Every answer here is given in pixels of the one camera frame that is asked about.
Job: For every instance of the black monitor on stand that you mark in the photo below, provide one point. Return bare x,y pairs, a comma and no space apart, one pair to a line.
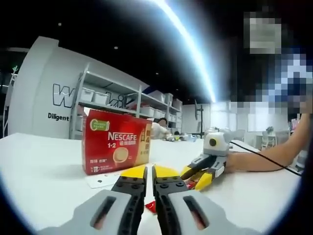
199,117

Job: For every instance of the white office chair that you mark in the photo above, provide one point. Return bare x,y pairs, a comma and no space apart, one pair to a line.
267,139

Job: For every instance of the red coffee pouch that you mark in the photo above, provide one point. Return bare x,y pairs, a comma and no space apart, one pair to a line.
149,207

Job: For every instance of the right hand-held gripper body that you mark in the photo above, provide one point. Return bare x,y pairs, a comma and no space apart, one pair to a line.
216,142

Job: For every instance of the row of white storage bins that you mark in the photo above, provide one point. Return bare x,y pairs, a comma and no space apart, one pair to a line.
97,96

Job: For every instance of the ceiling light strip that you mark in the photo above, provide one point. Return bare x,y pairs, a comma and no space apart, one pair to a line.
190,49

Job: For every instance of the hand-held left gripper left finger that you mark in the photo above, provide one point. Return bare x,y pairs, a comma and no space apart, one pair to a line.
127,195

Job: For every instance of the grey metal shelf rack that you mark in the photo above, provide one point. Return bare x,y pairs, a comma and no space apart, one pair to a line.
117,98

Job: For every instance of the red coffee box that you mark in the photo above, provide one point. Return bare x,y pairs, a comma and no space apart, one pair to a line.
110,142

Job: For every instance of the white paper sheet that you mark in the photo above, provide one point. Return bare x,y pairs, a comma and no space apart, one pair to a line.
102,182

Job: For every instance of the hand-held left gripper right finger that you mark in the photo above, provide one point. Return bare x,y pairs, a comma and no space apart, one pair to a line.
168,195

